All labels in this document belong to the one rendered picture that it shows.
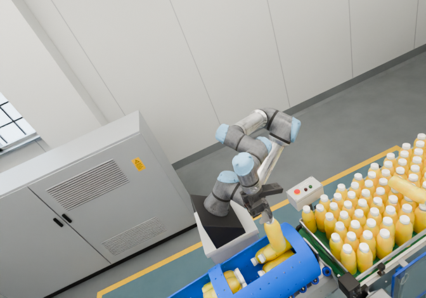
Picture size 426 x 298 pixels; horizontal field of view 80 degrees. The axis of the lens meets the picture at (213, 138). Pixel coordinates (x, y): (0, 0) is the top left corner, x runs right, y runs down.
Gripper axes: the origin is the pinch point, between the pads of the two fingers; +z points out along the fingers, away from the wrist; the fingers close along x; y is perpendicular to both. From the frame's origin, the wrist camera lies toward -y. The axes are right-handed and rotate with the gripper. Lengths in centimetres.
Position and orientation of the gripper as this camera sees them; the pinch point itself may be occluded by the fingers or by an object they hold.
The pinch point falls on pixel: (268, 216)
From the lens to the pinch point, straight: 115.5
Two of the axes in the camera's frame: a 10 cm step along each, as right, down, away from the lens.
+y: -8.7, 4.8, -1.4
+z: 3.4, 7.8, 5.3
